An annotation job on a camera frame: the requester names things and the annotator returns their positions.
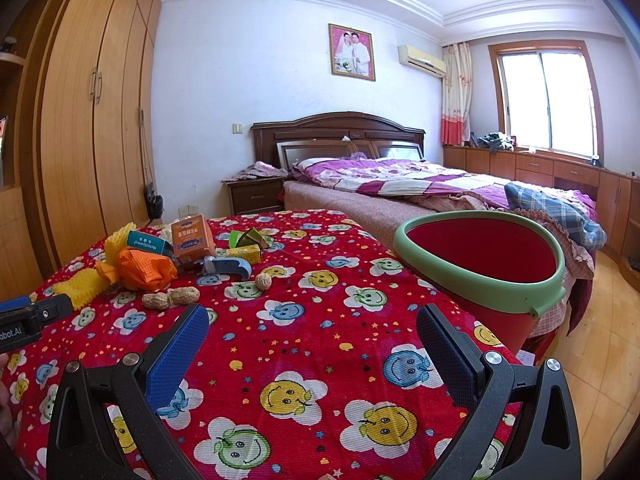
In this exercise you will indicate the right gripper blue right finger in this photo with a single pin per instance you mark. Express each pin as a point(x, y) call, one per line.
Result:
point(544, 441)

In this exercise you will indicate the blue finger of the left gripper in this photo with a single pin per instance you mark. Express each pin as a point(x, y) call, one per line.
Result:
point(19, 328)
point(15, 304)

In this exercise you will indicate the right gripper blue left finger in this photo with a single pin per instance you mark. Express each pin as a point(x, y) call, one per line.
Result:
point(82, 442)

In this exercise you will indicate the yellow foam fruit net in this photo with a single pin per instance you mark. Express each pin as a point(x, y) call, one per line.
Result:
point(88, 283)

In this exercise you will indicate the orange wrapper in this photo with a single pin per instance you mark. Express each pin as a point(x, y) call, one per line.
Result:
point(138, 270)

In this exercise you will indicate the white teal medicine box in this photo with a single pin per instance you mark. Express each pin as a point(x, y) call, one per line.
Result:
point(149, 243)

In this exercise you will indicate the double peanut shell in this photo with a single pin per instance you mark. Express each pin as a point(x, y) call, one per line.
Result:
point(177, 297)

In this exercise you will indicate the orange medicine box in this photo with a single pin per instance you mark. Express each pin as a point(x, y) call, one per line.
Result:
point(192, 239)

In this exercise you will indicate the blue grey plastic dispenser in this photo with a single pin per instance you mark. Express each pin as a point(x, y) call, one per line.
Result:
point(227, 265)

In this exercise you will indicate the green mosquito coil packet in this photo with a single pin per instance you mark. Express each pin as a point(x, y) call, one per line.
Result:
point(247, 238)

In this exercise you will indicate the yellow small box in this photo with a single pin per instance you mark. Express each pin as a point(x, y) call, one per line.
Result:
point(251, 253)

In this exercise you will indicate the person's left hand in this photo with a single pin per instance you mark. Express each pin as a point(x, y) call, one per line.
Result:
point(6, 420)

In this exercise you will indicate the red bin with green rim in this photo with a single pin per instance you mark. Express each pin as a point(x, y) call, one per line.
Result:
point(504, 269)

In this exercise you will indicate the black bag hanging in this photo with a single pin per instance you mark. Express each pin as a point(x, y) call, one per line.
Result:
point(154, 202)

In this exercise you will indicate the blue plaid pillow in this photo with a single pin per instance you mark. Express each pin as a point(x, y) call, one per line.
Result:
point(572, 209)

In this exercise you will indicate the red smiley flower tablecloth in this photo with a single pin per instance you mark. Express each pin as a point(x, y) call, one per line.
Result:
point(322, 374)

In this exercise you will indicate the round walnut shell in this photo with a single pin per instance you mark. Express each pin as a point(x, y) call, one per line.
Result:
point(263, 281)

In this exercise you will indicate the low wooden window cabinet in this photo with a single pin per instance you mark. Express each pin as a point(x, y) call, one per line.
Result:
point(616, 196)

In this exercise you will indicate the dark wooden nightstand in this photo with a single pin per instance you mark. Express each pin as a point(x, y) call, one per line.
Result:
point(254, 196)

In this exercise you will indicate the wooden wardrobe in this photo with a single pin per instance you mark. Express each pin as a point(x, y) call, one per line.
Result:
point(76, 154)

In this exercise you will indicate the folded cloth on nightstand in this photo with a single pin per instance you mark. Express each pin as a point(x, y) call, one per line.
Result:
point(259, 170)

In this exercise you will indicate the clothes pile on cabinet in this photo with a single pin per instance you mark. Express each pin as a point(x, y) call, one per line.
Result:
point(496, 141)

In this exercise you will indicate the dark wooden bed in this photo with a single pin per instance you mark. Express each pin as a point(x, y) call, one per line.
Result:
point(347, 134)

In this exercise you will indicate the purple white quilt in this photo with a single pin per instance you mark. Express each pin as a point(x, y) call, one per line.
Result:
point(423, 183)

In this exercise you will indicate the wooden framed window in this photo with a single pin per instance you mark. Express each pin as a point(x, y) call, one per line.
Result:
point(547, 96)

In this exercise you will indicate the red white curtain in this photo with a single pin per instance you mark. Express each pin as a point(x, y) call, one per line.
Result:
point(456, 94)

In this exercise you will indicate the white air conditioner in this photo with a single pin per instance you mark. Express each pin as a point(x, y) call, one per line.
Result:
point(413, 57)

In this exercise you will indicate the framed wedding photo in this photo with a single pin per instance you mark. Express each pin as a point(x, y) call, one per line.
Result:
point(351, 53)

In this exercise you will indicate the wall power socket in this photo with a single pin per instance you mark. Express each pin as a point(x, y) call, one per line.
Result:
point(188, 211)

